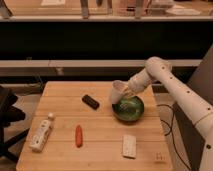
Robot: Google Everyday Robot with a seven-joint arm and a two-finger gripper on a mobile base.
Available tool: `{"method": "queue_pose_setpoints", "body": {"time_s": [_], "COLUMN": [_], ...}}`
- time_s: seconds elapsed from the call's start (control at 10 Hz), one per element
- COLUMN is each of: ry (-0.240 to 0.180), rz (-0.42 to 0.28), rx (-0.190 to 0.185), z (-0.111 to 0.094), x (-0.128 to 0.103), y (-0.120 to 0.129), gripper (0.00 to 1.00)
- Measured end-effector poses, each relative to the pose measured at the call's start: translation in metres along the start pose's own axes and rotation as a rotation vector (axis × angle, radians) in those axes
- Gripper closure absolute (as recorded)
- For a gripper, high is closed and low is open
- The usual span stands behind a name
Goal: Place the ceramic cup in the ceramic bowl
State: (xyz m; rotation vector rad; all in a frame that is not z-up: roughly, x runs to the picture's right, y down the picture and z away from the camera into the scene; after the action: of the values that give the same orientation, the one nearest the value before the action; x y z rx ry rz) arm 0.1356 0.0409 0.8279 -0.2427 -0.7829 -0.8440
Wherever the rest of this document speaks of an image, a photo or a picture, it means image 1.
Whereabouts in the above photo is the wooden shelf rail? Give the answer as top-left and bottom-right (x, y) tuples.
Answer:
(0, 59), (201, 68)

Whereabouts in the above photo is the green ceramic bowl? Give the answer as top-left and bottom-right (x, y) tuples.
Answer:
(112, 96), (144, 122)

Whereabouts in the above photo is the white plastic bottle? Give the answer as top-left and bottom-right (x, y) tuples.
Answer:
(29, 113), (55, 152)

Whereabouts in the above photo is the black chair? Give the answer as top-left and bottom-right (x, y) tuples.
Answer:
(0, 86), (29, 163)

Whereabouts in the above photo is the black rectangular block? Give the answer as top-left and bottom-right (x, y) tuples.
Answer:
(82, 95), (100, 109)

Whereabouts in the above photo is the orange carrot toy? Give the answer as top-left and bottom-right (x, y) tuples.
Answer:
(75, 125), (83, 148)

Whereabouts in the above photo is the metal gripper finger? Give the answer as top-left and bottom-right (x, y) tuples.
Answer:
(120, 98), (129, 110)

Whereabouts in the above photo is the black cable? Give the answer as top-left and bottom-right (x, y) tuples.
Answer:
(156, 103), (193, 171)

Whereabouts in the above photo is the white ceramic cup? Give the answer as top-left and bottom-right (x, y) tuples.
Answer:
(109, 80), (126, 104)

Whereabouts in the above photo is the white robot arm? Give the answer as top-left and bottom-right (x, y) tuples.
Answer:
(123, 57), (213, 171)

